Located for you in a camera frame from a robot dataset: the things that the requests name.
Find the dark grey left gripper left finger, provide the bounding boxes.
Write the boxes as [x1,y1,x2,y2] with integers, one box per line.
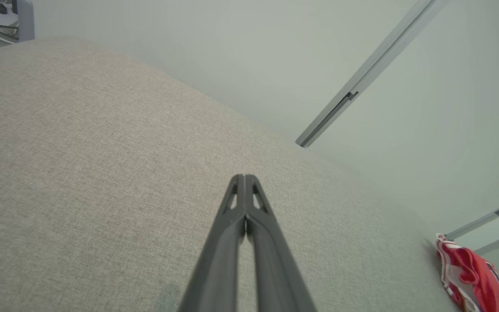
[178,174,247,312]

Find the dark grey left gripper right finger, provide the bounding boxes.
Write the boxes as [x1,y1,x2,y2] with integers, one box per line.
[244,174,318,312]

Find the red white sports jersey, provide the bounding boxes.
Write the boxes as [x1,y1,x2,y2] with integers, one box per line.
[435,234,499,312]

